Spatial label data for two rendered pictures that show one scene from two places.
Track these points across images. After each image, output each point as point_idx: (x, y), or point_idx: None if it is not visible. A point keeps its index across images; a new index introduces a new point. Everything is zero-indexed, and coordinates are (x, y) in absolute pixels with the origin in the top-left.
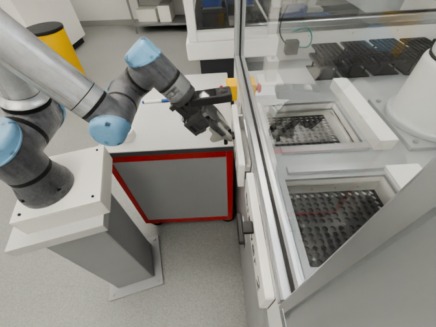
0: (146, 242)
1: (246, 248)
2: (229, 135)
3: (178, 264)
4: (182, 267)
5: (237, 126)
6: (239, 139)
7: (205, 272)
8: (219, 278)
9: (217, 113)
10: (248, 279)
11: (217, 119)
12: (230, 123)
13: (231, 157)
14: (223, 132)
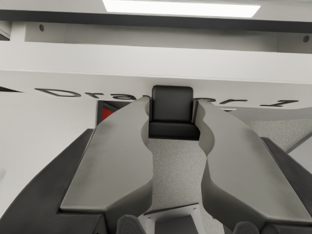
0: (160, 233)
1: (241, 109)
2: (224, 112)
3: (179, 187)
4: (183, 182)
5: (150, 61)
6: (258, 64)
7: (190, 156)
8: (196, 142)
9: (101, 209)
10: (262, 113)
11: (152, 191)
12: (1, 100)
13: (105, 112)
14: (277, 152)
